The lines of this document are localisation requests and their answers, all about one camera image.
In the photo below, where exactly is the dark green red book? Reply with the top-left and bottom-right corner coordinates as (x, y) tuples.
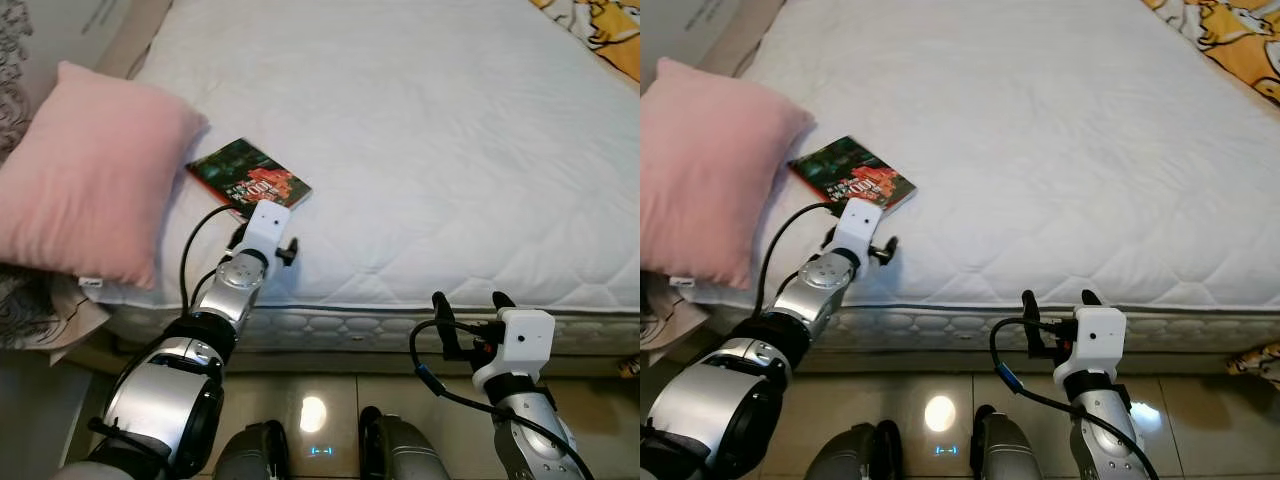
(788, 136), (918, 216)
(186, 138), (313, 221)

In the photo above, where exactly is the pink pillow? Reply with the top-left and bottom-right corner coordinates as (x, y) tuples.
(640, 57), (813, 291)
(0, 60), (209, 291)

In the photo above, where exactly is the white quilted mattress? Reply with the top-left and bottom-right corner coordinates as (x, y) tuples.
(85, 0), (641, 356)
(690, 0), (1280, 356)

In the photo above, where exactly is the orange cartoon print blanket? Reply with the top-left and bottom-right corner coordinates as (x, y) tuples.
(530, 0), (641, 81)
(1140, 0), (1280, 106)

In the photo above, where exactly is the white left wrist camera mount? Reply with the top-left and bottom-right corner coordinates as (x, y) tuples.
(835, 198), (886, 256)
(240, 200), (293, 259)

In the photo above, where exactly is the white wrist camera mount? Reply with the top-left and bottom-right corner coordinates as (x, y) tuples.
(472, 308), (556, 389)
(1052, 305), (1126, 389)
(240, 200), (293, 259)
(835, 198), (886, 256)

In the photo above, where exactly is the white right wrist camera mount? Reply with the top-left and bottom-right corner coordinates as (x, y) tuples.
(1052, 305), (1126, 389)
(472, 308), (556, 389)

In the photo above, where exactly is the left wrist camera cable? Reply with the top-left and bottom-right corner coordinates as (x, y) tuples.
(755, 203), (841, 321)
(180, 205), (246, 311)

